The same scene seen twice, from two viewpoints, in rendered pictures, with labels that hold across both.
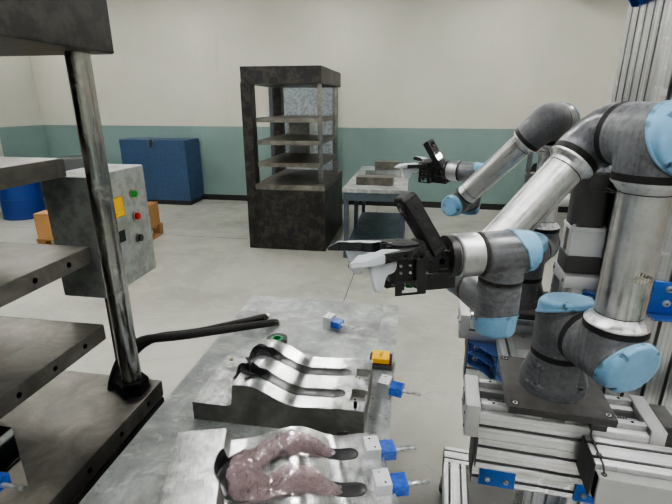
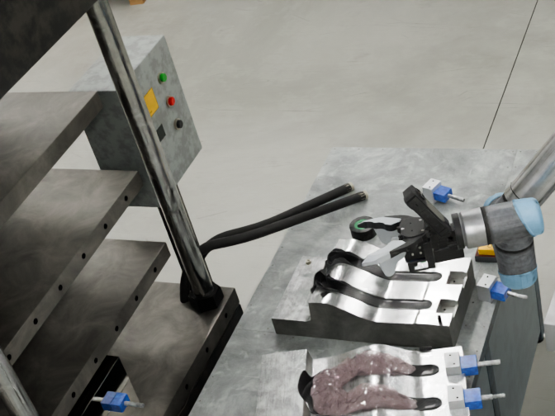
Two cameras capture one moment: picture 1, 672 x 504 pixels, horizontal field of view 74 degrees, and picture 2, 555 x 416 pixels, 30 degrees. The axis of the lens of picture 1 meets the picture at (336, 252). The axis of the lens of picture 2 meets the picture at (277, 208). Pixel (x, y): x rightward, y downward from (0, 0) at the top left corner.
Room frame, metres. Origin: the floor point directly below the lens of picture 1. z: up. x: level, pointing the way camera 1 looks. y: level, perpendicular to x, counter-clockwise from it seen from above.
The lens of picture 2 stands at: (-0.84, -0.46, 2.70)
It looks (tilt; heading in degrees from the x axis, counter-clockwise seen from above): 35 degrees down; 21
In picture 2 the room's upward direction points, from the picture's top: 17 degrees counter-clockwise
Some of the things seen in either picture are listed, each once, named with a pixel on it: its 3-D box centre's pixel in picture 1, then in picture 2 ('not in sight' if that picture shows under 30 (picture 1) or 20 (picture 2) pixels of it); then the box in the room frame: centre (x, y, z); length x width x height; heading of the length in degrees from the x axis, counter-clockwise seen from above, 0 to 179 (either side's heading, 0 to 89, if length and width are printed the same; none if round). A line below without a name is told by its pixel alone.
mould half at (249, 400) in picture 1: (287, 381); (371, 290); (1.18, 0.15, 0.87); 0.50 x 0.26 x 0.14; 81
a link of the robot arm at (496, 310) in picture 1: (491, 300); (514, 254); (0.75, -0.29, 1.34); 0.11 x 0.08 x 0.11; 13
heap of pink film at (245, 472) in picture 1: (283, 463); (361, 381); (0.82, 0.12, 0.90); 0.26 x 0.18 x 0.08; 98
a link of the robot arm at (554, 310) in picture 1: (564, 323); not in sight; (0.92, -0.52, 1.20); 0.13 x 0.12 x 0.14; 13
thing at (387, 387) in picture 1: (399, 389); (504, 291); (1.19, -0.20, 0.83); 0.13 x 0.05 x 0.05; 67
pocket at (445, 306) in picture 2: (358, 400); (447, 311); (1.08, -0.07, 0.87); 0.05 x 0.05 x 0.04; 81
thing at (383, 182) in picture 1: (380, 202); not in sight; (5.71, -0.57, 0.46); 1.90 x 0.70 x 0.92; 170
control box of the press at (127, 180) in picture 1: (127, 361); (191, 259); (1.51, 0.80, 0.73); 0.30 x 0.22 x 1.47; 171
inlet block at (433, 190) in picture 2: (339, 324); (445, 195); (1.64, -0.01, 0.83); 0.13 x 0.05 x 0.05; 60
